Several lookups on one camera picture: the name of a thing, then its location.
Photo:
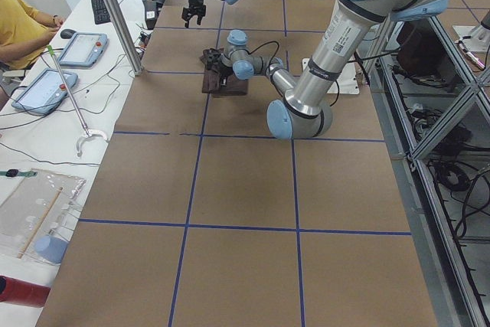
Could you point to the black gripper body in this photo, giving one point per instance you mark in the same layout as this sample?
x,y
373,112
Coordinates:
x,y
224,71
196,0

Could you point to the dark brown t-shirt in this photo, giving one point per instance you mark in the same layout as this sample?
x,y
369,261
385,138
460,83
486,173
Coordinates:
x,y
234,87

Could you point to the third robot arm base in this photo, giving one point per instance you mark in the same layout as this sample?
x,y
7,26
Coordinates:
x,y
474,32

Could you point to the black keyboard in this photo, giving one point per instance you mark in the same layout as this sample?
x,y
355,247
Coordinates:
x,y
100,12

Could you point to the upper blue teach pendant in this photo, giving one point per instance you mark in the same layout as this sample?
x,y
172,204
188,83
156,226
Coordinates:
x,y
83,50

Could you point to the blue teach pendant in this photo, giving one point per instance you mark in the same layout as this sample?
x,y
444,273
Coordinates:
x,y
83,50
43,94

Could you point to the black computer mouse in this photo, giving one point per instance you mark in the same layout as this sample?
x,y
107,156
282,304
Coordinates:
x,y
67,33

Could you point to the reacher grabber stick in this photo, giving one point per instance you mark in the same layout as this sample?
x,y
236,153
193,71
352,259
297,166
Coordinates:
x,y
88,133

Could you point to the lower blue teach pendant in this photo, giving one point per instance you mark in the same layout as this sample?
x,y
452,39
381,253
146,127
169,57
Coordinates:
x,y
43,94

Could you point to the person in yellow shirt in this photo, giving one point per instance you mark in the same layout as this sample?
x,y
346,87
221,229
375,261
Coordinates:
x,y
25,33

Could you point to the clear plastic bag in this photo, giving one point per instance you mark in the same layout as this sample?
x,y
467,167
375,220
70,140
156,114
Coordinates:
x,y
37,206

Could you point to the blue plastic cup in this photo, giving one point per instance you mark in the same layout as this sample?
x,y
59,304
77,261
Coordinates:
x,y
51,248

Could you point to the red cylinder bottle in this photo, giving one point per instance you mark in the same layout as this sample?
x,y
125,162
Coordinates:
x,y
20,292

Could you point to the aluminium frame post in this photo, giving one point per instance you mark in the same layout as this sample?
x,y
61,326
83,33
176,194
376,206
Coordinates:
x,y
124,36

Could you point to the black aluminium frame rack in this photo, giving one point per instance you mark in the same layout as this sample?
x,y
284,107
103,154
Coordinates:
x,y
430,83

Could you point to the green strap smartwatch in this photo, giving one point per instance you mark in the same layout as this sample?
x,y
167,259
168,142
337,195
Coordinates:
x,y
14,173

